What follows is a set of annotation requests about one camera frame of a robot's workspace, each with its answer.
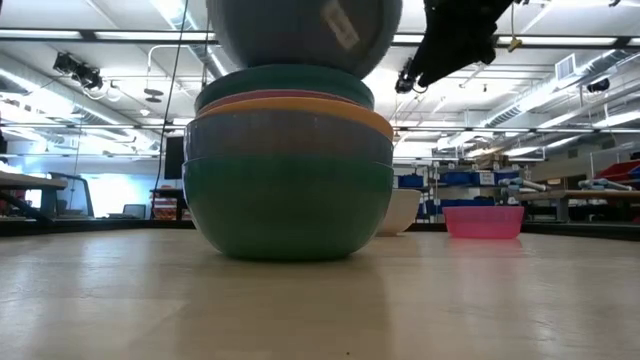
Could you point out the small black ceiling device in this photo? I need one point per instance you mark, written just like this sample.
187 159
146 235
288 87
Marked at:
598 85

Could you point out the yellow hanging connector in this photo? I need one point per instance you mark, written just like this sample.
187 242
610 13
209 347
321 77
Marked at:
514 45

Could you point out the white ceiling vent grille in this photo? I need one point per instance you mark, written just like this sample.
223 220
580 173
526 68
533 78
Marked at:
565 67

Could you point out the black monitor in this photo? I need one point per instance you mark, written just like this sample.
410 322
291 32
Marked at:
174 157

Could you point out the grey blue bowl with sticker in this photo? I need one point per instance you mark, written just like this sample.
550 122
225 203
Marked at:
280 35

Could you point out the black ceiling spotlight cluster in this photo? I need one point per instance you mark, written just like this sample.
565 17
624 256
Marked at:
80 72

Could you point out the long ceiling light fixture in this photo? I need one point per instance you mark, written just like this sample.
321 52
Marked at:
560 40
100 34

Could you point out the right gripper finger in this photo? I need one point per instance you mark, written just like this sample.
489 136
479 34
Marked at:
440 60

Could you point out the black chair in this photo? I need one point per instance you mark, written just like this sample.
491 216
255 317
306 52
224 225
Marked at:
89 197

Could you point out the cream white bowl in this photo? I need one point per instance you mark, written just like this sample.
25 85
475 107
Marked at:
400 212

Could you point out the light blue bowl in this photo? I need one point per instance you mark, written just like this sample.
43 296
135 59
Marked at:
285 140

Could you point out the blue storage bin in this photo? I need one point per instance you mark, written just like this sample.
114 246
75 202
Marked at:
411 181
460 202
460 178

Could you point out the silver ventilation duct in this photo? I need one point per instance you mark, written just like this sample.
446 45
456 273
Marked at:
600 62
50 95

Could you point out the red storage bin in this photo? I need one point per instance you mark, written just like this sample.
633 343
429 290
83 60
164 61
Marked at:
620 170

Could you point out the black aluminium table frame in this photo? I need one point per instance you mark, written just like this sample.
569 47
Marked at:
100 226

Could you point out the pink translucent bowl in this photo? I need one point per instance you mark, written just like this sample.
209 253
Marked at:
482 222

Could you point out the orange bowl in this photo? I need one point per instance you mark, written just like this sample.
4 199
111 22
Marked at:
300 105

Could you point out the black ceiling camera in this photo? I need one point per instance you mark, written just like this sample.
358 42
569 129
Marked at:
404 82

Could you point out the grey laptop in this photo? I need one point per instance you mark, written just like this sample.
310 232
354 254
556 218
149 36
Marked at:
134 211

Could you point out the teal bowl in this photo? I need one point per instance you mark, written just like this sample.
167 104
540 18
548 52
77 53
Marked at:
285 77

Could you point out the cardboard box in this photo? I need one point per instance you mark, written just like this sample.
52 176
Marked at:
492 161

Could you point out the wooden workbench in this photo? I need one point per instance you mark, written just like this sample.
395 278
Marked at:
30 181
575 196

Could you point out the grey foam tube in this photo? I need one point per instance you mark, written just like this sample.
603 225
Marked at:
607 185
525 185

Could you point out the white bent ceiling pipe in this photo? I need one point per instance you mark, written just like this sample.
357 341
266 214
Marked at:
170 46

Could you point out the dark green bowl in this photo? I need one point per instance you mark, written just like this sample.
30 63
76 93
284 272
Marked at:
285 215

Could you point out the red storage boxes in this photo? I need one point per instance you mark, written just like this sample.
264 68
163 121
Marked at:
167 210

